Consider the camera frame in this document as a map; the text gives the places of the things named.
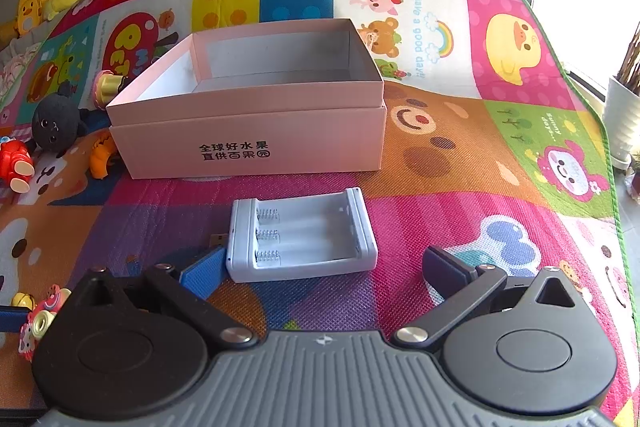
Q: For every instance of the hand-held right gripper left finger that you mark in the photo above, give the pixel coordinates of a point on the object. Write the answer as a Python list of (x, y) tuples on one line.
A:
[(200, 272)]

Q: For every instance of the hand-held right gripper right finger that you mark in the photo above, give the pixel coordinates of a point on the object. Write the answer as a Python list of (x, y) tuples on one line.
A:
[(442, 269)]

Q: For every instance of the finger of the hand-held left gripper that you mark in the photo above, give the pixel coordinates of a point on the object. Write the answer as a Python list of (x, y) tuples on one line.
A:
[(12, 319)]

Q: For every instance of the white battery charger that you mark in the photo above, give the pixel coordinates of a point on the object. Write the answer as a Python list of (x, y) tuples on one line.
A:
[(240, 227)]

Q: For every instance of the orange-red round toy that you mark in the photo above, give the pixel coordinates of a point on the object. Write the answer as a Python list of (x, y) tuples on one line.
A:
[(102, 157)]

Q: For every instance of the pink cardboard box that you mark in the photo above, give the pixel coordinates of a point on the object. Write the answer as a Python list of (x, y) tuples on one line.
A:
[(250, 127)]

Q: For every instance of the red toy figure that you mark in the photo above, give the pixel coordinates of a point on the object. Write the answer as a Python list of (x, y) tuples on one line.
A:
[(12, 157)]

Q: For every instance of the black plush toy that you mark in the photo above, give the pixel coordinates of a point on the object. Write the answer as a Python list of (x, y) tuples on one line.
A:
[(55, 124)]

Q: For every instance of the gold and pink small toy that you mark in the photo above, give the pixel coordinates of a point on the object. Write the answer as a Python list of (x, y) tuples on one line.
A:
[(112, 87)]

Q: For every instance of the colourful cartoon play mat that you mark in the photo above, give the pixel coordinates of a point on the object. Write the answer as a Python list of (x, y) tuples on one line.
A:
[(425, 207)]

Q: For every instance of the white plant pot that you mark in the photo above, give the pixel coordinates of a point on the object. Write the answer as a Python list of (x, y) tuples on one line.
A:
[(620, 122)]

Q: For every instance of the pink white cloth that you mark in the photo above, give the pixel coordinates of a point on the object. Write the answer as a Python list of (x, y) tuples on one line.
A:
[(17, 69)]

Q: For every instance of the dried sticks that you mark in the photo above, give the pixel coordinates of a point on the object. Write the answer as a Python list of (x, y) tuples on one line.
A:
[(631, 62)]

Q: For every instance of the yellow duck plush toy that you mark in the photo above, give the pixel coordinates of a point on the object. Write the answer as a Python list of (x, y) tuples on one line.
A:
[(32, 9)]

